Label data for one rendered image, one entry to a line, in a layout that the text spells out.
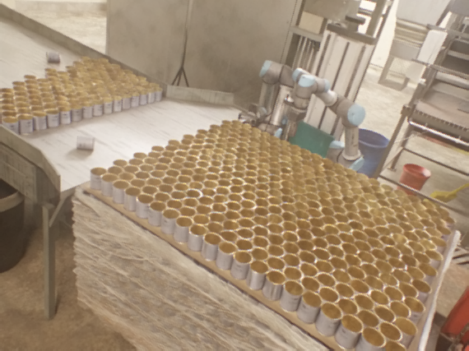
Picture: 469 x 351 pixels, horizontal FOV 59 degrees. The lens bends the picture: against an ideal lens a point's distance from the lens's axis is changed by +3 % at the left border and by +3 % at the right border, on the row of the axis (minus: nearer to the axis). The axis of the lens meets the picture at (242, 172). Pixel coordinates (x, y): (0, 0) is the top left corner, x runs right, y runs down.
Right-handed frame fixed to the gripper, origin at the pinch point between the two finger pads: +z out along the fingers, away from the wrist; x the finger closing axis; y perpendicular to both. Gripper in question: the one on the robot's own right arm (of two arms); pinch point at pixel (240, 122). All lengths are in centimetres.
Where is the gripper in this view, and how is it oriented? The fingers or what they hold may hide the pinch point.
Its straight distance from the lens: 260.5
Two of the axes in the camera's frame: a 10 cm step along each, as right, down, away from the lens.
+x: -8.5, -3.8, 3.5
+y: -1.9, 8.6, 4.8
